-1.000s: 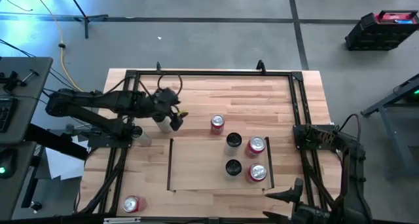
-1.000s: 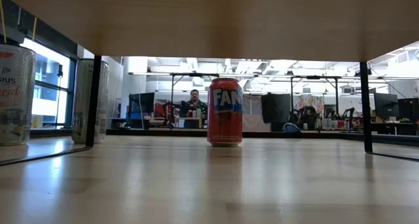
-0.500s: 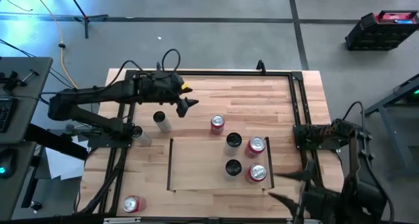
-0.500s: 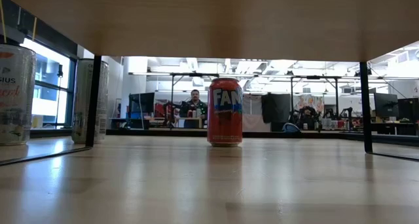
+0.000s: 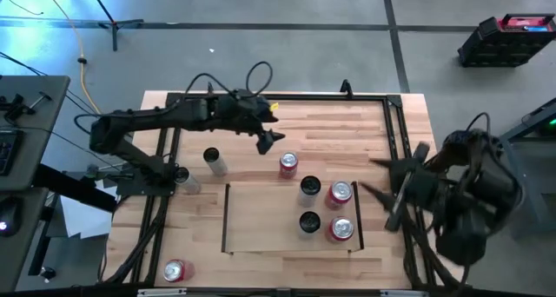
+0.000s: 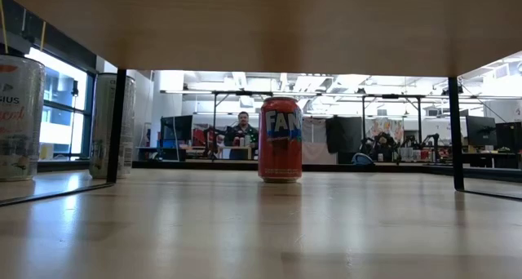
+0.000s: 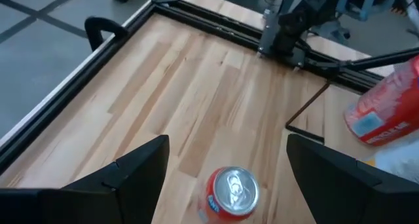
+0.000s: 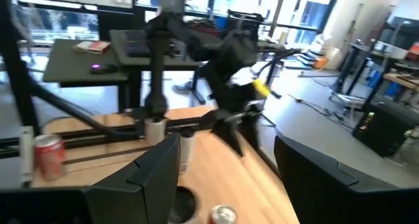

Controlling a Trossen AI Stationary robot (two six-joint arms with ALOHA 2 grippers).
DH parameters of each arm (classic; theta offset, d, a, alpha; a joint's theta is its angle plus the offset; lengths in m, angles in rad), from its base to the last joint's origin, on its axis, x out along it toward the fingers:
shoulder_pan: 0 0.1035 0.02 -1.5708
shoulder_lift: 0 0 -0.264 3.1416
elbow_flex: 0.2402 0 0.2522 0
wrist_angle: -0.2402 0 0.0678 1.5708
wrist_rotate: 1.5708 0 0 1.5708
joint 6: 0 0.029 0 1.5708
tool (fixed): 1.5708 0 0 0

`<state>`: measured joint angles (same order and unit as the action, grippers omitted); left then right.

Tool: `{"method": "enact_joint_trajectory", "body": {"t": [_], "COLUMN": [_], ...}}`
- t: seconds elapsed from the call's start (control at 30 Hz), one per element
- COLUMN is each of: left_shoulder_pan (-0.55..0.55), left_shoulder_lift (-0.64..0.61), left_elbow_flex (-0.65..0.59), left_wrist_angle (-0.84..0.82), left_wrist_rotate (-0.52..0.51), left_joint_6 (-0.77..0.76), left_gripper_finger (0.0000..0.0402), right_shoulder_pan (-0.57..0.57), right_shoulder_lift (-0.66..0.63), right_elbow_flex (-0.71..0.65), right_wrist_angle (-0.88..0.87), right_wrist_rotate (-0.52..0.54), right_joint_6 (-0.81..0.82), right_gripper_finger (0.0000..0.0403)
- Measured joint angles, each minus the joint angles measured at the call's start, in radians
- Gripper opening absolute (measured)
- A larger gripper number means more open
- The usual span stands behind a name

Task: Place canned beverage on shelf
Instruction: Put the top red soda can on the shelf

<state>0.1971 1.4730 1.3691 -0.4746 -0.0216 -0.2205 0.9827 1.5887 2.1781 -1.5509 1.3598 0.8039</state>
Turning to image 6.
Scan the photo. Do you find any red Fanta soda can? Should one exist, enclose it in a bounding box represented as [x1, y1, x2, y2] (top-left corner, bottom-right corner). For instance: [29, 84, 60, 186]
[256, 95, 303, 184]

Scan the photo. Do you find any tall white Celsius can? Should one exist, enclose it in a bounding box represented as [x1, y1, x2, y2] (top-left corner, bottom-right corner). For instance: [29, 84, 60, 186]
[0, 54, 46, 183]
[88, 72, 137, 180]

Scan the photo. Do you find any background small wooden shelf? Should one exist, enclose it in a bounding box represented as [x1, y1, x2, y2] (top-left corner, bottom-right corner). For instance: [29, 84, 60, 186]
[217, 145, 254, 161]

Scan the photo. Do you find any wooden shelf with black legs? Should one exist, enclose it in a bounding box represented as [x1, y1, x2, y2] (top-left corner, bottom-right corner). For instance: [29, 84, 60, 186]
[0, 0, 522, 209]

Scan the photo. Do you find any person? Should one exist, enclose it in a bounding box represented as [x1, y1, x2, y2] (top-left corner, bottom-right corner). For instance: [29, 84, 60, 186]
[223, 110, 259, 161]

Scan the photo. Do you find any white hanging cloth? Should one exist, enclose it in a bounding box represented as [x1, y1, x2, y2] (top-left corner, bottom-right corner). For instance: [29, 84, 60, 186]
[301, 117, 338, 165]

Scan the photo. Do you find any black hanging panel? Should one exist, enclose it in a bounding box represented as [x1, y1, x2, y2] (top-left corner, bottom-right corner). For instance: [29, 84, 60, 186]
[325, 115, 364, 165]

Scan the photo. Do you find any black computer monitor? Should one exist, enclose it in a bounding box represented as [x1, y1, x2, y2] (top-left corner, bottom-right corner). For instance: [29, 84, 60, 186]
[495, 122, 522, 153]
[466, 115, 498, 148]
[160, 114, 194, 149]

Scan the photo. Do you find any blue and black bag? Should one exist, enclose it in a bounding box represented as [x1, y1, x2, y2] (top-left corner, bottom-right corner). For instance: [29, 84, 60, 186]
[351, 152, 374, 166]

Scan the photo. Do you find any dark background desk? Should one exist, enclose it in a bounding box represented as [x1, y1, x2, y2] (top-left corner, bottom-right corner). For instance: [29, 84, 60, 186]
[136, 146, 188, 162]
[462, 150, 522, 170]

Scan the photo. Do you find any black tripod stand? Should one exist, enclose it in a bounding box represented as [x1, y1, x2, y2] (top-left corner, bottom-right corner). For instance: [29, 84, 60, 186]
[69, 79, 81, 160]

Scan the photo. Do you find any black metal gantry frame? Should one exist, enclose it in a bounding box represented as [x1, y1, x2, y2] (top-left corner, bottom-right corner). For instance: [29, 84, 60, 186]
[211, 89, 275, 162]
[361, 93, 427, 162]

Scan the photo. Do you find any black aluminium table frame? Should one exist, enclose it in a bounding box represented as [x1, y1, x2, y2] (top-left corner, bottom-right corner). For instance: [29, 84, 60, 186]
[36, 158, 522, 183]

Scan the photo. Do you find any colourful wall poster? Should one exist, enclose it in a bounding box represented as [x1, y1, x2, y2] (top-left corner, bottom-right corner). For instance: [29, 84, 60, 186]
[365, 117, 405, 144]

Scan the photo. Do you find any large window with dark frame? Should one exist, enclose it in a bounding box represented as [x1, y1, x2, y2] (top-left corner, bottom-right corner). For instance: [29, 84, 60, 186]
[24, 46, 97, 160]

